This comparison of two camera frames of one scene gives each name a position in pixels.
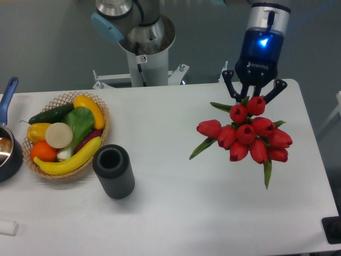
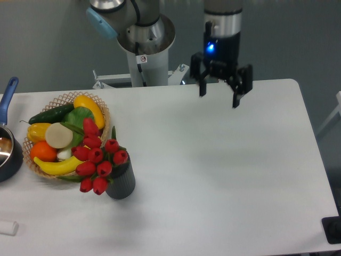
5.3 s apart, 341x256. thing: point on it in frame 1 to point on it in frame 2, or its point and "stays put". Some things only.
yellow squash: (83, 101) stays put
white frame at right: (338, 110) stays put
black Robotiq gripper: (261, 53) to (222, 54)
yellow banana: (71, 164) stays put
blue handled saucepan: (11, 152) stays put
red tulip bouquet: (259, 138) to (96, 163)
